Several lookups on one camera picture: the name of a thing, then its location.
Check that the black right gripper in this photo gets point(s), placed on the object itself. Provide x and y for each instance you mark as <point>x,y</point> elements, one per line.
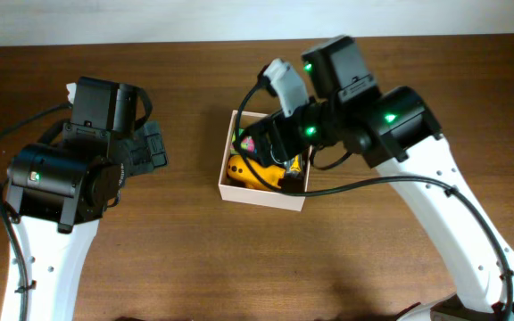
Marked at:
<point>265,139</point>

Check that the beige cardboard box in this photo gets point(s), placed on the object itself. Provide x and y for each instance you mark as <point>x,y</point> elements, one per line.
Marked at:
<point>233,191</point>

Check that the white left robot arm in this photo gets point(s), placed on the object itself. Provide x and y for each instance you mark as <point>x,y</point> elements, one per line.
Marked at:
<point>57,191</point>

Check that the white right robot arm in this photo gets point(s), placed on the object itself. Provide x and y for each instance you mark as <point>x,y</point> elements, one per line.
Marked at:
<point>400,138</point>

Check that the red grey toy truck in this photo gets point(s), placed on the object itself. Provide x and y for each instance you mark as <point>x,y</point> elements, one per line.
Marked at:
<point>294,168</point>

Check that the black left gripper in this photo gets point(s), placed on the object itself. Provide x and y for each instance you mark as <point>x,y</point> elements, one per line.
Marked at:
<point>151,145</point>

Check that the colourful puzzle cube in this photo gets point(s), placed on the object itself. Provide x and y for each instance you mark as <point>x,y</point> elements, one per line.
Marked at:
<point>247,144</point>

